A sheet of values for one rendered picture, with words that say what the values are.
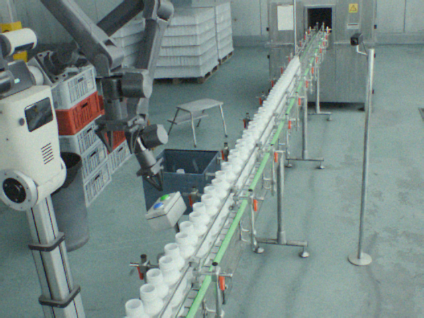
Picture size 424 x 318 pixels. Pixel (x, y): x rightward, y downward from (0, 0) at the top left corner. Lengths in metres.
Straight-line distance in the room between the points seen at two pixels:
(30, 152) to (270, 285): 1.86
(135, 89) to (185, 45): 7.07
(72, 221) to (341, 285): 1.87
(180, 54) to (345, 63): 3.16
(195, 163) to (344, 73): 4.01
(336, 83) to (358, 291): 3.76
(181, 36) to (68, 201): 5.25
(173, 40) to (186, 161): 5.87
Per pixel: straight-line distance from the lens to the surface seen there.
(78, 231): 3.59
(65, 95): 3.90
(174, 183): 2.27
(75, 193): 3.46
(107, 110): 1.24
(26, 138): 1.63
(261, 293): 2.98
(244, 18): 12.01
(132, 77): 1.19
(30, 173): 1.68
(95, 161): 4.36
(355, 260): 3.27
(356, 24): 6.19
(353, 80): 6.31
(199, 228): 1.41
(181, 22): 8.22
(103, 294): 3.14
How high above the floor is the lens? 1.83
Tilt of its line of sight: 22 degrees down
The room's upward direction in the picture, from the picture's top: 4 degrees counter-clockwise
